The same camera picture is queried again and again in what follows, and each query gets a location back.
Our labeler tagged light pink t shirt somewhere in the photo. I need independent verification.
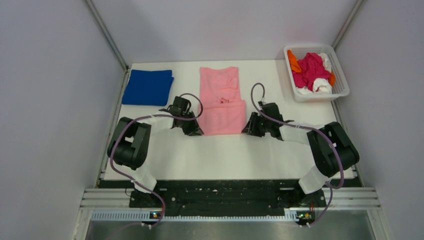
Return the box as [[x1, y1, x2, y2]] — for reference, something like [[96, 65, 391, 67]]
[[198, 66, 247, 136]]

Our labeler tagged white slotted cable duct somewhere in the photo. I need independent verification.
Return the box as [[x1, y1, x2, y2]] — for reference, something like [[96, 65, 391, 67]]
[[90, 209, 312, 223]]

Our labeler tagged orange cloth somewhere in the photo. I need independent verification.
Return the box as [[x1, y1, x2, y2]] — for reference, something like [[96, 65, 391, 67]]
[[287, 49, 302, 73]]

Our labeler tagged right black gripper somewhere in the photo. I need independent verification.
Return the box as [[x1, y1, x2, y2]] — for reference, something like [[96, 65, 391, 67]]
[[241, 112, 272, 137]]

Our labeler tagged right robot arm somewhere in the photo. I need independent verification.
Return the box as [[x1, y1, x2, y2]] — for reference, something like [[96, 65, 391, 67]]
[[242, 102, 360, 208]]

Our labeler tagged magenta t shirt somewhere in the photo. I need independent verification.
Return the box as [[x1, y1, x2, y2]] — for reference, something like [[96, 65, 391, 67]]
[[291, 52, 335, 91]]

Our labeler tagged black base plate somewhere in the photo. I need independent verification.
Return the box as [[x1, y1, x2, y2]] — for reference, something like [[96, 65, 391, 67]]
[[97, 178, 364, 220]]

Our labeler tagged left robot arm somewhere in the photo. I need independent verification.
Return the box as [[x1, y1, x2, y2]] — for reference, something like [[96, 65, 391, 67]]
[[107, 93, 204, 211]]

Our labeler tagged folded blue t shirt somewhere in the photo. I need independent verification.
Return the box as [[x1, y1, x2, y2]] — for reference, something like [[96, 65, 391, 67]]
[[121, 69, 174, 107]]

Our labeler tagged white plastic basket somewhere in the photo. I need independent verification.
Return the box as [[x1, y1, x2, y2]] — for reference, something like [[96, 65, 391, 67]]
[[284, 44, 350, 103]]

